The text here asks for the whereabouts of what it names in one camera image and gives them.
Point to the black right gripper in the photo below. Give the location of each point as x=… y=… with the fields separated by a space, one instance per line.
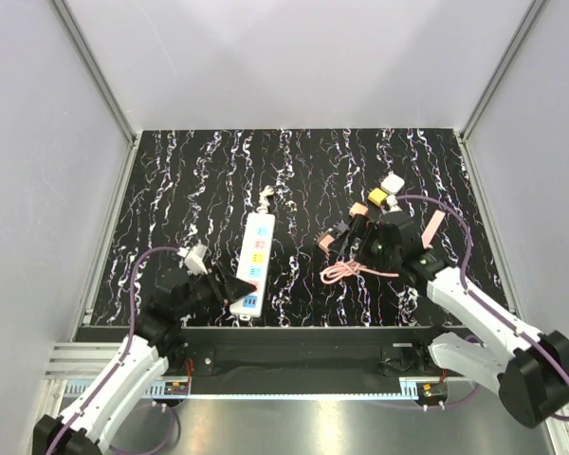
x=364 y=230

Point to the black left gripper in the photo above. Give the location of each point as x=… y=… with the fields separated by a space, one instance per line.
x=230 y=289

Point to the white power strip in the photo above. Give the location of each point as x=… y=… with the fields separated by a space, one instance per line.
x=253 y=264

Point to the orange plug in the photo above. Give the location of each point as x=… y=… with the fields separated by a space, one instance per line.
x=358 y=209

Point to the yellow plug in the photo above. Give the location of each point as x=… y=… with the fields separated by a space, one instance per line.
x=377 y=197

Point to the pink plug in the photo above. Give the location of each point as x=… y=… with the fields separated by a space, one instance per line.
x=328 y=242

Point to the white square plug adapter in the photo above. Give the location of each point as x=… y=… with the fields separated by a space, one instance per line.
x=392 y=184

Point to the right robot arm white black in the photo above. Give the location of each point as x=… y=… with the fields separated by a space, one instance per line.
x=530 y=398

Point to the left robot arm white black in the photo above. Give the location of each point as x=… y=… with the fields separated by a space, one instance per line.
x=156 y=346

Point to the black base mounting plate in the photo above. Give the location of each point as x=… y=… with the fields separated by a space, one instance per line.
x=303 y=361

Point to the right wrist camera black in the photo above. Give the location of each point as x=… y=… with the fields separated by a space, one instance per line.
x=400 y=229

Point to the right aluminium frame post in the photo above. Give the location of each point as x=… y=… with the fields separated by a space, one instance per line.
x=512 y=50

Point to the aluminium frame post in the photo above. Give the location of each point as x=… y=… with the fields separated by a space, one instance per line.
x=512 y=50
x=92 y=67

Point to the left aluminium frame post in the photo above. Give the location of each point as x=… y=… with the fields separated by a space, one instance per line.
x=92 y=67

